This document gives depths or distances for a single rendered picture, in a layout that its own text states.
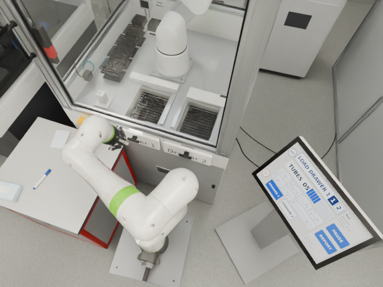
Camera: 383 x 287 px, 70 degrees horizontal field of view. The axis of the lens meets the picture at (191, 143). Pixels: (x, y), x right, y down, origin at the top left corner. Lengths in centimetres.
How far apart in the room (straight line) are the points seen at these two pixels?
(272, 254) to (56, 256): 165
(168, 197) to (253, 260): 151
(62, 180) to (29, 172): 21
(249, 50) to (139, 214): 61
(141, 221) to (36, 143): 122
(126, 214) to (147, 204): 7
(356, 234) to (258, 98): 196
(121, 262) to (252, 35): 120
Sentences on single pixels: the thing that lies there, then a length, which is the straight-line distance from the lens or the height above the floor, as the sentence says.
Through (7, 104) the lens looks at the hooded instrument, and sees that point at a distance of 199.
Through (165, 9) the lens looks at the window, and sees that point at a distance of 93.
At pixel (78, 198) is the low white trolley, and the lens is 170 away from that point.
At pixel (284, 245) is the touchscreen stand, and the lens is 239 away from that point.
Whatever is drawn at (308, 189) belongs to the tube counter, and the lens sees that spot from 136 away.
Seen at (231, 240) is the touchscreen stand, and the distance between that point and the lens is 230.
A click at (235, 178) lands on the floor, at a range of 249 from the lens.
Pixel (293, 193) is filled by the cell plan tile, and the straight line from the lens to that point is 138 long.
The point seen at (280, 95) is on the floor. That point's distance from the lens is 310.
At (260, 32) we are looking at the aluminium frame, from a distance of 86.
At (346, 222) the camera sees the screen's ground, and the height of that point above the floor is 115.
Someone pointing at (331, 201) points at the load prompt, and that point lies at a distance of 134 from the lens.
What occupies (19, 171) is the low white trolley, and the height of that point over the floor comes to 76.
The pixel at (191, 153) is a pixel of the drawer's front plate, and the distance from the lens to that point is 154.
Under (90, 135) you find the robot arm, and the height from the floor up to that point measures 136.
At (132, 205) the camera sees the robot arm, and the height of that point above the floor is 143.
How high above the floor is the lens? 228
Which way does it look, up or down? 61 degrees down
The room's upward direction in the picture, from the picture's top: 3 degrees clockwise
